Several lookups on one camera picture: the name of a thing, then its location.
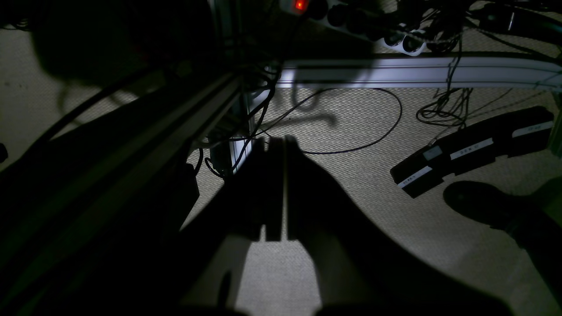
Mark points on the aluminium frame rail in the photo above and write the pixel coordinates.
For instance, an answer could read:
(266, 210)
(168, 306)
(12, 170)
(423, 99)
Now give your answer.
(423, 72)

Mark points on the black shoe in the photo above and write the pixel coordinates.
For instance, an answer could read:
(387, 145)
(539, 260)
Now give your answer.
(486, 204)

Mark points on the white power strip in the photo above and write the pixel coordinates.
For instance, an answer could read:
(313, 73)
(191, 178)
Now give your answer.
(379, 28)

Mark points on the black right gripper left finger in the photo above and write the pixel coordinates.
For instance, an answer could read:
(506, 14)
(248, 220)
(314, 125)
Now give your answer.
(249, 200)

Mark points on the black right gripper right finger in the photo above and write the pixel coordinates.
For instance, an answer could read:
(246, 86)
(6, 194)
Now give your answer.
(360, 270)

